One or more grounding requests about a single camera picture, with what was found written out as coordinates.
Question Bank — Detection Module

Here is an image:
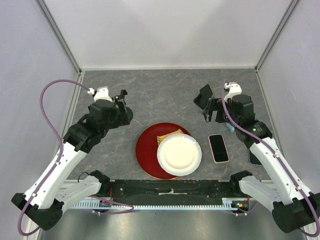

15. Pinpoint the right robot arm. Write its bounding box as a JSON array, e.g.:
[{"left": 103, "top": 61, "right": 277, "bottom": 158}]
[{"left": 193, "top": 94, "right": 320, "bottom": 238}]

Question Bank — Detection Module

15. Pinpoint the black clamp phone stand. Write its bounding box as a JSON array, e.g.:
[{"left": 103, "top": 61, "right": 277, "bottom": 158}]
[{"left": 114, "top": 89, "right": 133, "bottom": 126}]

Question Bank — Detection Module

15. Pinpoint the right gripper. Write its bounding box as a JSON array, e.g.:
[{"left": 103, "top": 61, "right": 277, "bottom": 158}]
[{"left": 201, "top": 97, "right": 240, "bottom": 128}]

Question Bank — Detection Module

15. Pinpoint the red round plate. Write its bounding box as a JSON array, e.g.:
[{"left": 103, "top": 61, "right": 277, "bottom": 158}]
[{"left": 135, "top": 122, "right": 191, "bottom": 180}]

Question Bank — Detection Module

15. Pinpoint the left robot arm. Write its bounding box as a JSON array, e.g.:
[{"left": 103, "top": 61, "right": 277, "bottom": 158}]
[{"left": 11, "top": 87, "right": 133, "bottom": 231}]

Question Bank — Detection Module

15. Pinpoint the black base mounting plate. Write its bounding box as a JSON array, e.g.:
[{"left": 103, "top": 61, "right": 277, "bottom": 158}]
[{"left": 97, "top": 179, "right": 247, "bottom": 205}]

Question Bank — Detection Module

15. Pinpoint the aluminium frame post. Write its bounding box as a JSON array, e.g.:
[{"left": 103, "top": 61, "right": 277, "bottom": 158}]
[
  {"left": 35, "top": 0, "right": 82, "bottom": 75},
  {"left": 254, "top": 0, "right": 300, "bottom": 73}
]

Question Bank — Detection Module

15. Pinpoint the left aluminium frame post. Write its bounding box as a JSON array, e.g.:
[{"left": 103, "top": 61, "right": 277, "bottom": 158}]
[{"left": 35, "top": 0, "right": 82, "bottom": 75}]

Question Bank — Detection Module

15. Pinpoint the right aluminium frame post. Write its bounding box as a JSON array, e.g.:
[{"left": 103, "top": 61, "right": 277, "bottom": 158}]
[{"left": 254, "top": 0, "right": 300, "bottom": 73}]

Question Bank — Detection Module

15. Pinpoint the white paper plate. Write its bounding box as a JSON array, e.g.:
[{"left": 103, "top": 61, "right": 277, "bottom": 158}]
[{"left": 157, "top": 133, "right": 202, "bottom": 177}]

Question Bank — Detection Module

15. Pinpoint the black folding phone stand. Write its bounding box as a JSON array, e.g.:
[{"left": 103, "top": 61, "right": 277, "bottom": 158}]
[{"left": 193, "top": 84, "right": 213, "bottom": 110}]

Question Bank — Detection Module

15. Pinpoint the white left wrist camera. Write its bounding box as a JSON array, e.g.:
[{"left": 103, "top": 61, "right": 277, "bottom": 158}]
[{"left": 87, "top": 86, "right": 113, "bottom": 102}]

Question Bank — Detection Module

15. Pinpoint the yellow sponge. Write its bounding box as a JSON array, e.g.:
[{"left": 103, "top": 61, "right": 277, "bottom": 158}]
[{"left": 157, "top": 129, "right": 184, "bottom": 146}]

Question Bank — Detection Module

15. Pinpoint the grey slotted cable duct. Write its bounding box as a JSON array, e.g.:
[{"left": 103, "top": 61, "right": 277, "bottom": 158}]
[{"left": 71, "top": 197, "right": 248, "bottom": 212}]

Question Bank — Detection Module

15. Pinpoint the pink case smartphone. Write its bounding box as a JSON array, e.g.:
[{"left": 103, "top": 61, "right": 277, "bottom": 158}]
[{"left": 208, "top": 134, "right": 230, "bottom": 164}]

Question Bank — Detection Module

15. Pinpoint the blue white paper cup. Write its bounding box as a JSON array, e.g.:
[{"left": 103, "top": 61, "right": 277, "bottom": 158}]
[{"left": 225, "top": 122, "right": 235, "bottom": 133}]

